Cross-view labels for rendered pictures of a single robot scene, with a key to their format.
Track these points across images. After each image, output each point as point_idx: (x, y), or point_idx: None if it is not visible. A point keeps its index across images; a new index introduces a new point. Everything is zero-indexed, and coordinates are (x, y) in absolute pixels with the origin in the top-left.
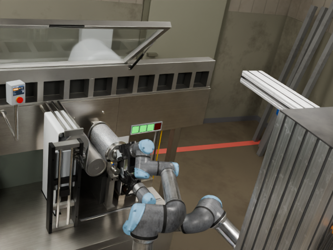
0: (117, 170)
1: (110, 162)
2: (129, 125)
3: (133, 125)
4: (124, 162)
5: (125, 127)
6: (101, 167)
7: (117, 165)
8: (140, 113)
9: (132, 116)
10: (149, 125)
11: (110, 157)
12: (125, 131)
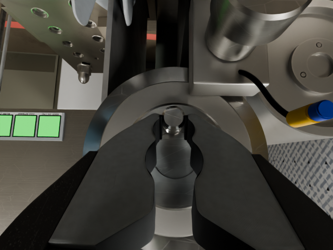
0: (269, 6)
1: (244, 90)
2: (69, 141)
3: (57, 140)
4: (109, 55)
5: (79, 136)
6: (277, 52)
7: (130, 33)
8: (34, 174)
9: (59, 169)
10: (4, 133)
11: (237, 131)
12: (80, 124)
